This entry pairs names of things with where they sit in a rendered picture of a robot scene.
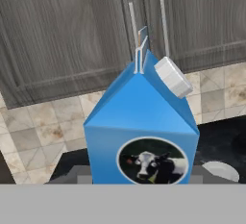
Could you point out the blue milk carton with cow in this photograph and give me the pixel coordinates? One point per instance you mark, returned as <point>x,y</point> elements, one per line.
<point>137,112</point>

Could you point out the white saucer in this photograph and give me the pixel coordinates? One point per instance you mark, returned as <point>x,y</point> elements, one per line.
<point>222,170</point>

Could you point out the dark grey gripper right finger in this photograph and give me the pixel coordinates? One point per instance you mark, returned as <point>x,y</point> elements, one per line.
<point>196,171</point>

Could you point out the grey wooden cupboard door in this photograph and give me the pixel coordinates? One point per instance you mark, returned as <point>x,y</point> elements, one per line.
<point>205,19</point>
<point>61,32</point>

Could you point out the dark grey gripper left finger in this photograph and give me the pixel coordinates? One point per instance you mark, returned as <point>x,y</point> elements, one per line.
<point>81,171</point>

